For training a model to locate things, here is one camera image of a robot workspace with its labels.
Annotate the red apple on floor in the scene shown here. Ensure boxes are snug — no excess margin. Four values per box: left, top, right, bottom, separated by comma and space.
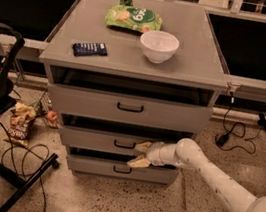
46, 111, 58, 123

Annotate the green chip bag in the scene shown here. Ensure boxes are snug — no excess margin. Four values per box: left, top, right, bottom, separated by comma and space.
105, 5, 163, 34

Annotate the black floor cable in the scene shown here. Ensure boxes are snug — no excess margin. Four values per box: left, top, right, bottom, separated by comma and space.
0, 115, 62, 212

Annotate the grey bottom drawer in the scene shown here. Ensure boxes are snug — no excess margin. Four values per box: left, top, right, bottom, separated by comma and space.
67, 146, 179, 186

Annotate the wire basket on floor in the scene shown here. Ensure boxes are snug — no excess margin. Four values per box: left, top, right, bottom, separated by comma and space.
37, 91, 59, 129

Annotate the brown chip bag on floor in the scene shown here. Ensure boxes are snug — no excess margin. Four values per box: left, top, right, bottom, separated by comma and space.
6, 102, 37, 148

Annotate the dark blue snack bar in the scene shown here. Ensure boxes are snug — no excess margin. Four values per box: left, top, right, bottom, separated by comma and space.
72, 42, 108, 57

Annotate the black power adapter cable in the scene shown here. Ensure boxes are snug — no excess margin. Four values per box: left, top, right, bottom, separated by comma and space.
212, 89, 266, 157

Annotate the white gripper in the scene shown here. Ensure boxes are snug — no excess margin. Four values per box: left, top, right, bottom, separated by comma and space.
127, 141, 169, 168

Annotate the grey drawer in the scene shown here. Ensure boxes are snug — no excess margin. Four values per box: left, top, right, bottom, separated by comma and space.
59, 114, 191, 156
67, 146, 179, 186
48, 83, 213, 134

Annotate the white bowl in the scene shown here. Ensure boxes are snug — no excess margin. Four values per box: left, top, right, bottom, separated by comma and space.
140, 30, 180, 64

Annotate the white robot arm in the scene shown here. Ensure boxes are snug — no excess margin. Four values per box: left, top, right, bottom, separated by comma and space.
127, 138, 266, 212

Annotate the grey top drawer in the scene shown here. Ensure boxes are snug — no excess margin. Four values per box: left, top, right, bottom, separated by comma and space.
48, 83, 213, 134

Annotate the grey drawer cabinet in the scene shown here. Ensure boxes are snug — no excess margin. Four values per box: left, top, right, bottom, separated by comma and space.
21, 0, 242, 195

